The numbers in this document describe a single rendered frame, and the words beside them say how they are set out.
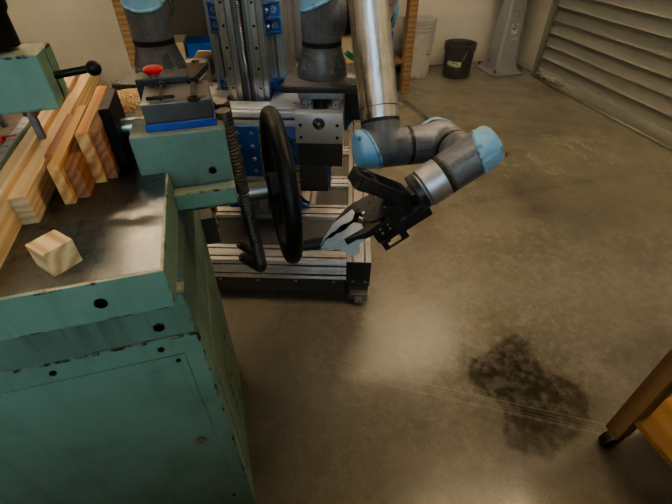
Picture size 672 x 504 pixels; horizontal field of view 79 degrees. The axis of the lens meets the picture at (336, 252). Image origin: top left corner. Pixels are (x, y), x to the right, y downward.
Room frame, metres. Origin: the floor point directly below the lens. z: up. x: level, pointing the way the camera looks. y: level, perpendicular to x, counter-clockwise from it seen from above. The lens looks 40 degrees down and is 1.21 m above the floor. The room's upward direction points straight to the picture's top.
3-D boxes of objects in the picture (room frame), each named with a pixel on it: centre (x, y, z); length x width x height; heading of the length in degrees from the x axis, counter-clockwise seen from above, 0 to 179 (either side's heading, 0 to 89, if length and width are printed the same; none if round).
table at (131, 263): (0.61, 0.33, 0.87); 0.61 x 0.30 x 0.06; 16
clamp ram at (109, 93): (0.62, 0.31, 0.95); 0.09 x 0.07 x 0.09; 16
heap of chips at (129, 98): (0.84, 0.42, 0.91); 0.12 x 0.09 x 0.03; 106
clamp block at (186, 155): (0.63, 0.25, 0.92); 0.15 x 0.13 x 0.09; 16
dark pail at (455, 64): (4.02, -1.12, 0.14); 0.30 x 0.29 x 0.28; 13
